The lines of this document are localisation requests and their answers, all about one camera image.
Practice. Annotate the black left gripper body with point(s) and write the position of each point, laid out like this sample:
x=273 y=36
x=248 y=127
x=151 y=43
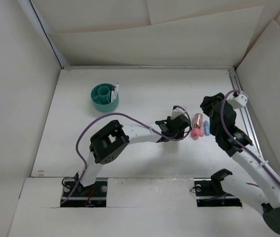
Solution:
x=178 y=136

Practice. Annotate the blue capped white marker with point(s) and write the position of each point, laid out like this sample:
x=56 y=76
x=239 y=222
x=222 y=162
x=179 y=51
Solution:
x=117 y=88

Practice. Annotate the red capped white marker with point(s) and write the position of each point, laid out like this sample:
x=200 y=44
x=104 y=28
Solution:
x=112 y=95

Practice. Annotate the purple capped white marker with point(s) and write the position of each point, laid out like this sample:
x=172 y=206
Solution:
x=113 y=87

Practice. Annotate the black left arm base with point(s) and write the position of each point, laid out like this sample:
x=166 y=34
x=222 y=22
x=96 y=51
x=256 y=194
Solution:
x=92 y=196

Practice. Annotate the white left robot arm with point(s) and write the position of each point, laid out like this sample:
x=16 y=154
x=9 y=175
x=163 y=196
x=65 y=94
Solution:
x=110 y=141

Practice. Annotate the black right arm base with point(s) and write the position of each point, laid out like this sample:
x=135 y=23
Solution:
x=209 y=192

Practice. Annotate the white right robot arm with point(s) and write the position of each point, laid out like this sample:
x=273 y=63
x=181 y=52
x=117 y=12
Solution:
x=264 y=196

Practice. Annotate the blue translucent correction tape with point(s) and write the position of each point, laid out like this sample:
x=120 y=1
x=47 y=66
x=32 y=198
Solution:
x=206 y=128

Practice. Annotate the teal round divided organizer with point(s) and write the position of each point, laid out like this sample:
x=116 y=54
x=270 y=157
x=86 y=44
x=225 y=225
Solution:
x=101 y=98

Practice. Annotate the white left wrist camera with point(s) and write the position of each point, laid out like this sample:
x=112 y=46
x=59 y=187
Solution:
x=177 y=111

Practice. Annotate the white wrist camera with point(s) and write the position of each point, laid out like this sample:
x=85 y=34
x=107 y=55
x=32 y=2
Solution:
x=177 y=111
x=238 y=100

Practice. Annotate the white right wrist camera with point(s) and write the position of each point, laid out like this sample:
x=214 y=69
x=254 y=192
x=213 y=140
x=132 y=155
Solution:
x=238 y=100

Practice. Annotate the aluminium rail right side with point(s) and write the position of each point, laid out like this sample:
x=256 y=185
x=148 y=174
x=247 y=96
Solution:
x=246 y=118

